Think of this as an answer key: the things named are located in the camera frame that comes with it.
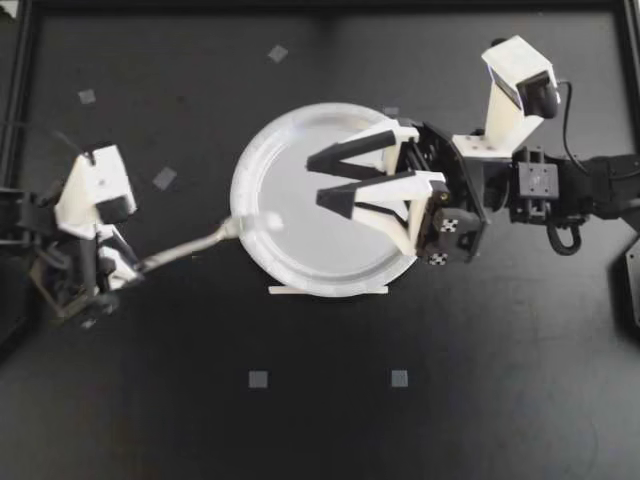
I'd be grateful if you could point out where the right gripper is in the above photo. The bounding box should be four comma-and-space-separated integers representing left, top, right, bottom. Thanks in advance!
305, 119, 490, 268

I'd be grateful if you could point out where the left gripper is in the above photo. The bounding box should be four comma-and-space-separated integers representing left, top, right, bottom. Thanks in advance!
28, 223, 148, 320

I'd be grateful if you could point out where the white round plate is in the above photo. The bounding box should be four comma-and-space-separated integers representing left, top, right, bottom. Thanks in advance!
229, 101, 422, 301

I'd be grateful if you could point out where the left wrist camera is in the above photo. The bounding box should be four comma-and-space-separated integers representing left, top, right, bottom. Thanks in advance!
53, 143, 139, 242

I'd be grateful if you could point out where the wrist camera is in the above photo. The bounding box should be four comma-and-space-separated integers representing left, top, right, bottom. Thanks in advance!
451, 35, 562, 162
53, 143, 139, 242

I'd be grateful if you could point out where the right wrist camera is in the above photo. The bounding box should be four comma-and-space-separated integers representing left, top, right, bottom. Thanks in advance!
451, 35, 562, 162

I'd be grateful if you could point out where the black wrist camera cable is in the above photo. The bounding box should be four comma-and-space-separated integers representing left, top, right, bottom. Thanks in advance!
553, 78, 594, 169

